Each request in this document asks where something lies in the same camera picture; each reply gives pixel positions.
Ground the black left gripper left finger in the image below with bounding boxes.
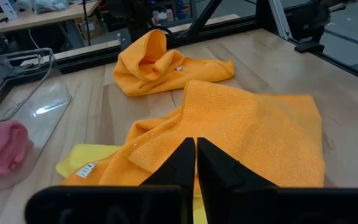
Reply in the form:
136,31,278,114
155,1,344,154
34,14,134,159
140,137,196,224

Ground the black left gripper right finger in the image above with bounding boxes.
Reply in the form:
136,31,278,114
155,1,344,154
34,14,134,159
196,137,278,224

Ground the orange microfiber towel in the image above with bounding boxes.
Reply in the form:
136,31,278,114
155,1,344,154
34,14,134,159
62,80,327,200
112,29,236,98

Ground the pink microfiber towel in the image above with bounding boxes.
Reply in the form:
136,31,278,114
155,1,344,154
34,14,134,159
0,120,34,180

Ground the yellow microfiber towel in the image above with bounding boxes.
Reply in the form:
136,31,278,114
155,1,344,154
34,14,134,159
55,143,208,224

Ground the clear plastic bin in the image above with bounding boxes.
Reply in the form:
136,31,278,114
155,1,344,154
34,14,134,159
0,47,73,194

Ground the wooden workbench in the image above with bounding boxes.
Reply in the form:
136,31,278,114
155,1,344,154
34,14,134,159
0,0,101,37

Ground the clear plastic bag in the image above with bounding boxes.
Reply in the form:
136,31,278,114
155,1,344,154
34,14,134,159
15,0,70,14

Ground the white sign card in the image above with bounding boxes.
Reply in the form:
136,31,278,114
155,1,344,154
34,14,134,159
0,0,21,21

